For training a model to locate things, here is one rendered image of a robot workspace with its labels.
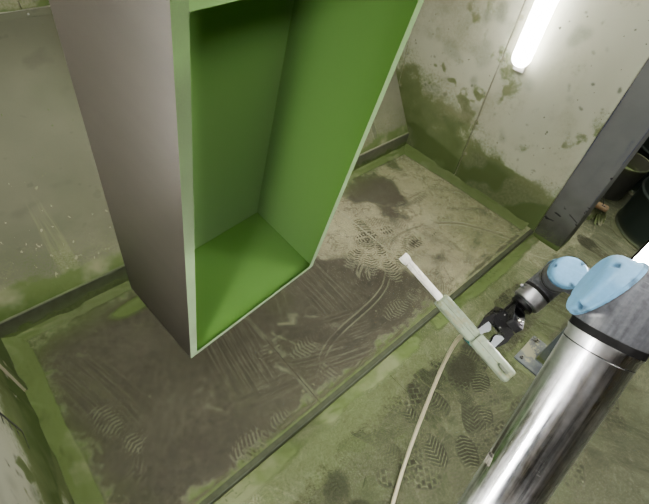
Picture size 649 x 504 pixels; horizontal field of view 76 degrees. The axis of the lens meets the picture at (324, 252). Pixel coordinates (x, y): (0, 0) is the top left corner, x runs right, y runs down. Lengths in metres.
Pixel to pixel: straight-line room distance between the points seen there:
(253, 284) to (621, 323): 1.25
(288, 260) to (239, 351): 0.52
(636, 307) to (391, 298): 1.61
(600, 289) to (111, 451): 1.70
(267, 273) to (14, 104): 1.23
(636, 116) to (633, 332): 1.90
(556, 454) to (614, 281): 0.29
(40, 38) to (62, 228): 0.78
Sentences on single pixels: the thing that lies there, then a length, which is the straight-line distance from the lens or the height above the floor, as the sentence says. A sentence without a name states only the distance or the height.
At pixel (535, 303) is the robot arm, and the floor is 0.82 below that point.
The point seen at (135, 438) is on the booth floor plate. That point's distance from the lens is 1.92.
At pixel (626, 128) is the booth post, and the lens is 2.60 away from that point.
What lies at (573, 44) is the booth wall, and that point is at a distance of 2.61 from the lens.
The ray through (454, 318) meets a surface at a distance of 1.34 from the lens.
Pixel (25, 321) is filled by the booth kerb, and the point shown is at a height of 0.11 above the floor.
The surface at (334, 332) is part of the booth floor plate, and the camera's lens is 2.07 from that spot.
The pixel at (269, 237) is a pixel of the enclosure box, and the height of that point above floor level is 0.51.
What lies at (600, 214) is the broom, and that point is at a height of 0.06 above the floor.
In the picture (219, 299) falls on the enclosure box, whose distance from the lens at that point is 1.63.
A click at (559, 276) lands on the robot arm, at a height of 0.97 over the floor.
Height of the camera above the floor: 1.80
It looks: 48 degrees down
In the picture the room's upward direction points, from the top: 8 degrees clockwise
